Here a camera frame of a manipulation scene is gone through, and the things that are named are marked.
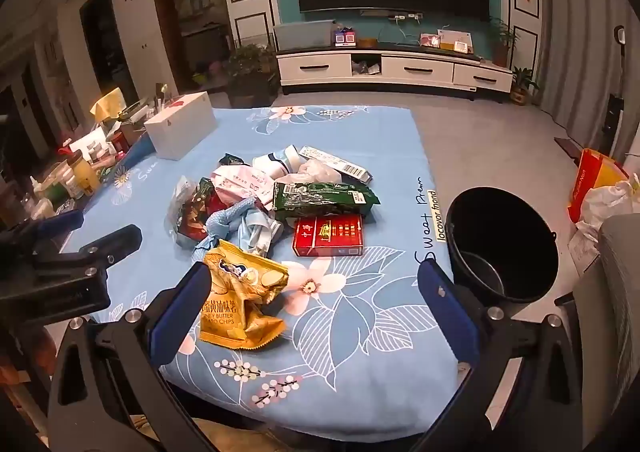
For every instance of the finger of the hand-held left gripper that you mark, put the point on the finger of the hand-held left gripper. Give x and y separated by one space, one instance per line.
55 227
112 244

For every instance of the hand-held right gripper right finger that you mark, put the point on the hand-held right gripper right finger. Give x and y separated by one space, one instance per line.
450 319

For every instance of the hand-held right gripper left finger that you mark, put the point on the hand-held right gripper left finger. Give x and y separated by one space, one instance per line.
180 319

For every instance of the yellow chips bag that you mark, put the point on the yellow chips bag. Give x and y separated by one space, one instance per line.
235 302

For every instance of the red snack bag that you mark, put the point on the red snack bag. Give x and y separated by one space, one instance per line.
192 224

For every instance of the blue face mask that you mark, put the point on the blue face mask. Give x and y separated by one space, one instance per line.
261 234
222 223

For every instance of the black plastic bucket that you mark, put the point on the black plastic bucket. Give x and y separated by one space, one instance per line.
500 217

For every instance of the pink tissue packet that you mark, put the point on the pink tissue packet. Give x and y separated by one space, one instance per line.
240 182

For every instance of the clear dark green wrapper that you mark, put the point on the clear dark green wrapper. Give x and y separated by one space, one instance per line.
232 160

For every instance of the red cigarette box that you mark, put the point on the red cigarette box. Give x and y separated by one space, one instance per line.
327 236

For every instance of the green snack packet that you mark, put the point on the green snack packet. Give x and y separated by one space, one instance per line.
325 197

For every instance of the white and blue paper cup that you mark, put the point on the white and blue paper cup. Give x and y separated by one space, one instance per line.
277 160

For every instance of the white barcode carton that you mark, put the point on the white barcode carton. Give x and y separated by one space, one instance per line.
345 165

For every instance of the white plastic bag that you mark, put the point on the white plastic bag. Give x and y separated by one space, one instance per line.
315 171

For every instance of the cluster of bottles and jars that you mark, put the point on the cluster of bottles and jars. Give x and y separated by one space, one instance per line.
82 177

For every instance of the blue floral tablecloth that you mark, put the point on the blue floral tablecloth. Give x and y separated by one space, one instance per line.
360 332

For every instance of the yellow cloth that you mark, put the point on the yellow cloth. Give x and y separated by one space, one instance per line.
107 105

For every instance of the white rectangular box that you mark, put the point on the white rectangular box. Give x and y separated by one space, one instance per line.
185 130

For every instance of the grey sofa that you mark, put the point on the grey sofa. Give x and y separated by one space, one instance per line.
620 282

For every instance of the red and yellow shopping bag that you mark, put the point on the red and yellow shopping bag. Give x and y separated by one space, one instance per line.
585 182

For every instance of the white plastic sack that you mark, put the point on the white plastic sack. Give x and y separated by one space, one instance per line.
610 204

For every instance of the dark brown floor mat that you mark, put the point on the dark brown floor mat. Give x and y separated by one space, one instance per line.
567 146

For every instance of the potted plant in dark crate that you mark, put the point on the potted plant in dark crate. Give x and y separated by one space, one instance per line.
250 70

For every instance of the small potted plant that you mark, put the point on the small potted plant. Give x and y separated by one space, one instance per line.
522 82

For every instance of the white television cabinet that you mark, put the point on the white television cabinet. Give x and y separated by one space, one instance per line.
415 70

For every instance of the grey crumpled packets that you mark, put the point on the grey crumpled packets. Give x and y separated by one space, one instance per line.
362 66

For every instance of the pink picture card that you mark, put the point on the pink picture card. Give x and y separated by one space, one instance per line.
430 41

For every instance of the white and yellow box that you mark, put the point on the white and yellow box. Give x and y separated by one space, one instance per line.
457 40

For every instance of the grey storage box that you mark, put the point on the grey storage box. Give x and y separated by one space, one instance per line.
302 35

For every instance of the tall potted plant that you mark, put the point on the tall potted plant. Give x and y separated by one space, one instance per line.
502 40

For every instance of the small brown basket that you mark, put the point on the small brown basket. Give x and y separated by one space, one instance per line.
367 42

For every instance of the small red and blue box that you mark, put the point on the small red and blue box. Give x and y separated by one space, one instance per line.
344 37

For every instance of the grey curtain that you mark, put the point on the grey curtain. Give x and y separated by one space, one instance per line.
575 32

